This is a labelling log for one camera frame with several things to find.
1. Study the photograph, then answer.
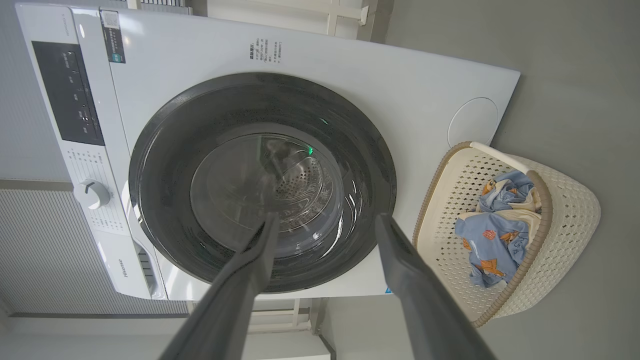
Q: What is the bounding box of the round white filter cover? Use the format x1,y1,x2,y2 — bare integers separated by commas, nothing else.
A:
447,97,499,148

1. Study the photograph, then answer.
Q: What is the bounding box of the blue fox print garment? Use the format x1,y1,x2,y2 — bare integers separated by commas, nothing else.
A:
454,209,532,289

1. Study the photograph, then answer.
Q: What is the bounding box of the white washing machine dial knob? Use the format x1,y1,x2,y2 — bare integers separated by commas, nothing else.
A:
73,179,111,210

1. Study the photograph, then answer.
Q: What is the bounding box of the cream perforated laundry basket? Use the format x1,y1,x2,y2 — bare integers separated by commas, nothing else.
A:
413,141,602,328

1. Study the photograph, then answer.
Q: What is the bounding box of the black washer display panel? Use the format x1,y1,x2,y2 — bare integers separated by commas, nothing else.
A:
31,41,106,147

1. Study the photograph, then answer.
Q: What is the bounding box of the dark round glass washer door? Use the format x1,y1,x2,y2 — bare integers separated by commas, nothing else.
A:
128,72,397,294

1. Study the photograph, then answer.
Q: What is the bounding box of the black printed text label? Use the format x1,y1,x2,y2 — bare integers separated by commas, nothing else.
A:
248,37,284,65

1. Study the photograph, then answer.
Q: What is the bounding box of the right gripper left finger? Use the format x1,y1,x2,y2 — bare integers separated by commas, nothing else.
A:
159,212,281,360

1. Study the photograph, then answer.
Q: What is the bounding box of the white detergent drawer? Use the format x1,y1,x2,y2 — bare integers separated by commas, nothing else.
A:
92,230,168,301

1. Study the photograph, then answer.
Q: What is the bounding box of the black qr sticker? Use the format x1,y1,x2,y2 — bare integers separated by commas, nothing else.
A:
99,9,127,64

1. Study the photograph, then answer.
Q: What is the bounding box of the white front-load washing machine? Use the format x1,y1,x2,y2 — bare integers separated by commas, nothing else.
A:
15,2,522,302

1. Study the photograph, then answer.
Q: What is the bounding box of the blue animal face garment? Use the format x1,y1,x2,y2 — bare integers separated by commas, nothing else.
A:
477,170,544,215

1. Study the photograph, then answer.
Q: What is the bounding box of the steel perforated washer drum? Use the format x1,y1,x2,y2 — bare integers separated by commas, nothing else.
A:
260,145,346,236

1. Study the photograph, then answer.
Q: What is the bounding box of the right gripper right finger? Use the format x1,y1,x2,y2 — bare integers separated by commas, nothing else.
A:
375,213,498,360

